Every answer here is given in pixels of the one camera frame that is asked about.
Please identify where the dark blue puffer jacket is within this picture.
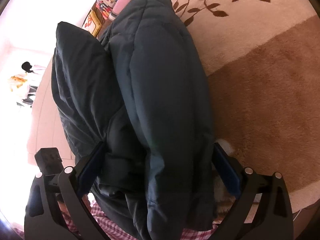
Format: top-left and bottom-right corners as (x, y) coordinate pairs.
(52, 0), (215, 239)

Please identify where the person's left hand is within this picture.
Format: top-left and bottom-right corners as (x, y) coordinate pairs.
(57, 194), (92, 216)

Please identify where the leaf patterned bed blanket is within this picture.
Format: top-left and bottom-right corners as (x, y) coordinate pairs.
(171, 0), (319, 212)

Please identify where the yellow flower cushion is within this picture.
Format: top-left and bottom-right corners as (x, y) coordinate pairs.
(81, 10), (102, 37)

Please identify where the brown pink striped folded quilt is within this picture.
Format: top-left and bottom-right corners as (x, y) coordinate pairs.
(92, 0), (131, 38)

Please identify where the white wooden headboard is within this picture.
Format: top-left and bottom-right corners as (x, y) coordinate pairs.
(27, 62), (75, 167)

